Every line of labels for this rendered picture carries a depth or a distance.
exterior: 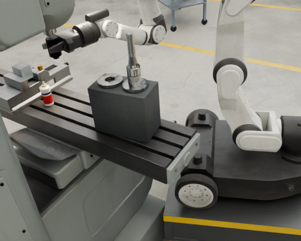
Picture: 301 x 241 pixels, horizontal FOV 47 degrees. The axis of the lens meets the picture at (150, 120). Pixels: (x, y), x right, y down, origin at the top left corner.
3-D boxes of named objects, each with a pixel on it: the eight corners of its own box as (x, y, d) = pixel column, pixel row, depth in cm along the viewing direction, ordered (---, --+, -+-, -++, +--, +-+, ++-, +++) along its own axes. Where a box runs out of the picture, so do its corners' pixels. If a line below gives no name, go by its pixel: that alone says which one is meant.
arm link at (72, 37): (49, 27, 132) (76, 18, 138) (55, 51, 137) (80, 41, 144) (67, 36, 124) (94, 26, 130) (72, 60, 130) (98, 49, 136)
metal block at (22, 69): (25, 73, 155) (21, 61, 151) (33, 76, 152) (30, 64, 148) (15, 78, 151) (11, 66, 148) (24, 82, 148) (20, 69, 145)
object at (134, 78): (126, 81, 119) (124, 66, 116) (139, 78, 120) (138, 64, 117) (130, 87, 115) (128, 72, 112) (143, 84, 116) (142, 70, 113)
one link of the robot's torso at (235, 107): (263, 126, 178) (242, 42, 154) (267, 151, 162) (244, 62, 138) (233, 131, 183) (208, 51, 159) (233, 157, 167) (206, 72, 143)
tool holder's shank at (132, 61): (127, 64, 115) (123, 32, 108) (136, 62, 115) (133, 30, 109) (129, 68, 112) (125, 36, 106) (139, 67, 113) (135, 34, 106)
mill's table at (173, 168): (-5, 78, 189) (-9, 64, 185) (202, 147, 131) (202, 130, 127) (-43, 98, 174) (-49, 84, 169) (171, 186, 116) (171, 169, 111)
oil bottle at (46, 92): (49, 100, 151) (43, 78, 145) (56, 102, 149) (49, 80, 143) (42, 104, 148) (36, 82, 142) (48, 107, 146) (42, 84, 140)
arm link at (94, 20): (83, 42, 142) (105, 34, 148) (98, 46, 134) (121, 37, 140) (76, 15, 136) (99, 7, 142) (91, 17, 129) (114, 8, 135)
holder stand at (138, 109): (111, 113, 139) (103, 69, 128) (161, 124, 131) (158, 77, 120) (95, 130, 131) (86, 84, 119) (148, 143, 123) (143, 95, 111)
